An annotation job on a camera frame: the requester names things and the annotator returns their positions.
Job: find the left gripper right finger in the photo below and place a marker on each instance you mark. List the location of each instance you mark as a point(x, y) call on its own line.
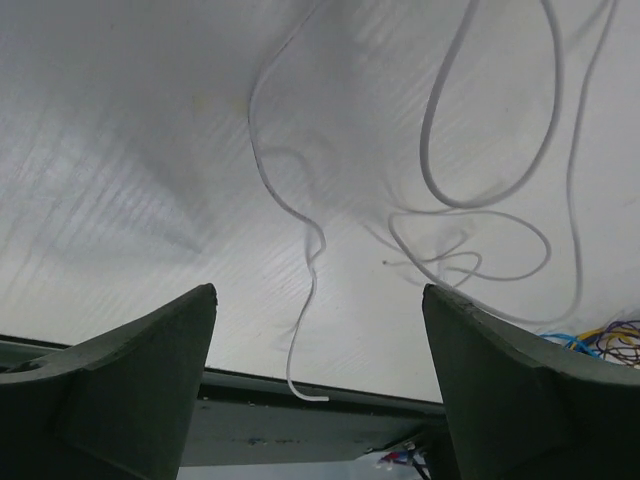
point(521, 407)

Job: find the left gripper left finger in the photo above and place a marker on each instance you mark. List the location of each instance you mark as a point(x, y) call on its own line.
point(117, 406)

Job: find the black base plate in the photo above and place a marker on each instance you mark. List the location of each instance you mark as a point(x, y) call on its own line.
point(241, 421)

